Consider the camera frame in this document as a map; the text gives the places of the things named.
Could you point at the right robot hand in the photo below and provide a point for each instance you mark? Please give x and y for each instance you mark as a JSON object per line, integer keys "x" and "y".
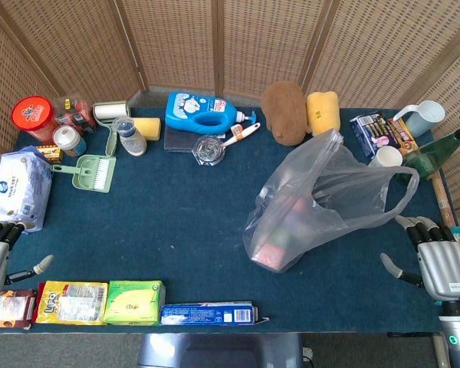
{"x": 444, "y": 268}

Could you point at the clear plastic bag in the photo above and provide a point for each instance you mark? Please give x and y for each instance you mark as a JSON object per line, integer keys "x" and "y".
{"x": 352, "y": 188}

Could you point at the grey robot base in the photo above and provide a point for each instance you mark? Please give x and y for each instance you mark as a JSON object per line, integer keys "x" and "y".
{"x": 218, "y": 350}

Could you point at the white flour bag blue print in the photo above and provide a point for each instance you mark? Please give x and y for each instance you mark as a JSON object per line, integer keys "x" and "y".
{"x": 21, "y": 188}

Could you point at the brown cookie box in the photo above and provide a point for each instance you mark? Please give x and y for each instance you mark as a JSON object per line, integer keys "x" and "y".
{"x": 11, "y": 308}

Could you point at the wooden stick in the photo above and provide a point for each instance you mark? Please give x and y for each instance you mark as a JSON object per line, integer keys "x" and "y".
{"x": 444, "y": 199}

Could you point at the yellow Lipo biscuit packet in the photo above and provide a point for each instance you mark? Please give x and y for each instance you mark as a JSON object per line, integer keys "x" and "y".
{"x": 73, "y": 303}

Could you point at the green spray bottle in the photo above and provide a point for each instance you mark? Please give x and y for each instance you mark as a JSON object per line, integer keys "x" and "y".
{"x": 433, "y": 151}

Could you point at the small yellow red box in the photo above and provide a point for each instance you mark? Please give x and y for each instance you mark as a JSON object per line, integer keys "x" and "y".
{"x": 50, "y": 154}

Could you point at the green mini dustpan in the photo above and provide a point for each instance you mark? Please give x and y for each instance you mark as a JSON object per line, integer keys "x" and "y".
{"x": 82, "y": 174}

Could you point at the white paper cup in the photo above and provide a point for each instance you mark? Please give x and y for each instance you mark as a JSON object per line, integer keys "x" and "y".
{"x": 387, "y": 157}

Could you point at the white bristle mini brush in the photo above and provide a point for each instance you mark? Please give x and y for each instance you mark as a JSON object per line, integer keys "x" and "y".
{"x": 101, "y": 174}

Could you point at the red yellow snack packet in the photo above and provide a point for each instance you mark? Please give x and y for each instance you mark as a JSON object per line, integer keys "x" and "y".
{"x": 404, "y": 136}

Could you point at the small jar white lid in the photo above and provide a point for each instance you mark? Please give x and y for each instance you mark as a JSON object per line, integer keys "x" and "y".
{"x": 69, "y": 141}

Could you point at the green tissue pack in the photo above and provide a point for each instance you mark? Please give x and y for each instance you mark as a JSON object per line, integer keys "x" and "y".
{"x": 134, "y": 303}

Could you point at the red lid plastic jar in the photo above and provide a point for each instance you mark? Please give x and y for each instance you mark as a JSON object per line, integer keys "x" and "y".
{"x": 32, "y": 115}

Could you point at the pale blue plastic jug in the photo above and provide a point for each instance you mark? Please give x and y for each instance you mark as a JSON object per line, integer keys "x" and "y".
{"x": 423, "y": 119}

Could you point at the dark blue snack packet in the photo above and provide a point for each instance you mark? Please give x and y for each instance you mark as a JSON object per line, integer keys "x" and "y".
{"x": 372, "y": 132}

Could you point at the red black snack packet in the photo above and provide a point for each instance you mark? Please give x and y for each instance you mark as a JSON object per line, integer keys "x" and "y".
{"x": 74, "y": 113}

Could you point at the clear bottle blue cap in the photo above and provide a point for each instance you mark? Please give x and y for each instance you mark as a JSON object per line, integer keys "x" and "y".
{"x": 132, "y": 138}

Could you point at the blue felt table cover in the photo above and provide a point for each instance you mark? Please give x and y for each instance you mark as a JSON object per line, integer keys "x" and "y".
{"x": 176, "y": 214}

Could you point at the yellow sponge block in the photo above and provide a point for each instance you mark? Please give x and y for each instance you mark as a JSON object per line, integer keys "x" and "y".
{"x": 324, "y": 113}
{"x": 147, "y": 128}

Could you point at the blue toothpaste box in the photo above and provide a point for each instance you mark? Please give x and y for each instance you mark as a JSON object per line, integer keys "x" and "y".
{"x": 207, "y": 313}

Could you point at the grey cleaning cloth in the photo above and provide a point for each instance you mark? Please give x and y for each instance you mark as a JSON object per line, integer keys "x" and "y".
{"x": 178, "y": 140}

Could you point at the brown plush toy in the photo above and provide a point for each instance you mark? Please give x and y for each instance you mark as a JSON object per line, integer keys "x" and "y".
{"x": 285, "y": 113}

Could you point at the packed steel wool scrubber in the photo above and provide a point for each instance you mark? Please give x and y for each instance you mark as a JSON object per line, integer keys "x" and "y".
{"x": 209, "y": 150}

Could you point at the white brush orange label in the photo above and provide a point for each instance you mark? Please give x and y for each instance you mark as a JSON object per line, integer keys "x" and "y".
{"x": 239, "y": 134}

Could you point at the blue detergent pump bottle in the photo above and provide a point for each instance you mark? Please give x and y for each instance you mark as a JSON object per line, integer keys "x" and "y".
{"x": 199, "y": 113}

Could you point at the wicker folding screen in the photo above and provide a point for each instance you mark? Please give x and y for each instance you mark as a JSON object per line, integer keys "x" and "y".
{"x": 176, "y": 38}

